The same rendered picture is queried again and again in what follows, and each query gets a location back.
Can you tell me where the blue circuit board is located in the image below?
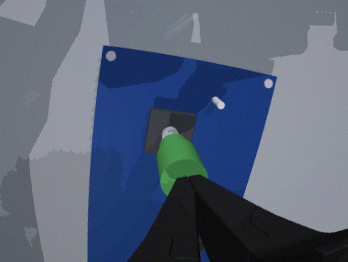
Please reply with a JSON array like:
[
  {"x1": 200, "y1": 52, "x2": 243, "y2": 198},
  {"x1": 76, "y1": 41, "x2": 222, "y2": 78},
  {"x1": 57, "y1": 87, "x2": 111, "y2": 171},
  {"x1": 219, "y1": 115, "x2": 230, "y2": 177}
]
[{"x1": 86, "y1": 46, "x2": 276, "y2": 262}]

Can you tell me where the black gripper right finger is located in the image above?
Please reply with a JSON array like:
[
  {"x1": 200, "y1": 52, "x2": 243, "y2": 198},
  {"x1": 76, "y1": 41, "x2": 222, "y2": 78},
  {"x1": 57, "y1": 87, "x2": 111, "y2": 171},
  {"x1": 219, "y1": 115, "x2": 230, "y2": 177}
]
[{"x1": 190, "y1": 174, "x2": 348, "y2": 262}]

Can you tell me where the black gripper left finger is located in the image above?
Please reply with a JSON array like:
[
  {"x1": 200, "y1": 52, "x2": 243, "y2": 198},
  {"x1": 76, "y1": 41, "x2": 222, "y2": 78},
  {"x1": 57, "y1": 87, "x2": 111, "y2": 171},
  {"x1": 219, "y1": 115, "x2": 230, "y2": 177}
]
[{"x1": 126, "y1": 176, "x2": 201, "y2": 262}]

